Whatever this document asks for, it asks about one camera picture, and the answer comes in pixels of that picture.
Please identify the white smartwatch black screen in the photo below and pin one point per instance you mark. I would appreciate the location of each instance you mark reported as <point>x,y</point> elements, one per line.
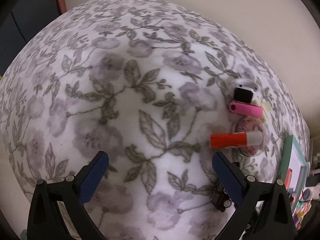
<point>244,90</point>

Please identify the black toy car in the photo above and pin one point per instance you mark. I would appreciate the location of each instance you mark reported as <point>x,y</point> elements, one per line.
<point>220,198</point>

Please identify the round colourful tin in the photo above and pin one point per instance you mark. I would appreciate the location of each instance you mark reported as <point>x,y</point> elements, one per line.
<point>306,195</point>

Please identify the teal white shallow box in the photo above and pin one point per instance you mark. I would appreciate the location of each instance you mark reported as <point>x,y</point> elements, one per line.
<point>292,157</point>

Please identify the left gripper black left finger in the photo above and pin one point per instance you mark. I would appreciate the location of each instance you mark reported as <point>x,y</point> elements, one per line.
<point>45,220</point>

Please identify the orange white tube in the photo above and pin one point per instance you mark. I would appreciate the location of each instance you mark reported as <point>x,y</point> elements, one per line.
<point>236,140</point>

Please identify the floral grey white blanket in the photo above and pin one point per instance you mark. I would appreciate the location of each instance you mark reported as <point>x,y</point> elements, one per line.
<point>148,82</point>

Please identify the cream hair claw clip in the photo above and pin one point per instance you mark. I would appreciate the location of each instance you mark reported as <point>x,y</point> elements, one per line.
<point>266,107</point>

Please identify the pink silicone band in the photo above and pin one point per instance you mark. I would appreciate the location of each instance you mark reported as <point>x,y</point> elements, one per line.
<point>245,109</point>

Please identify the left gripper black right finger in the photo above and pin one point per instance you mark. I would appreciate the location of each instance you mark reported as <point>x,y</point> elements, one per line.
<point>263,210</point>

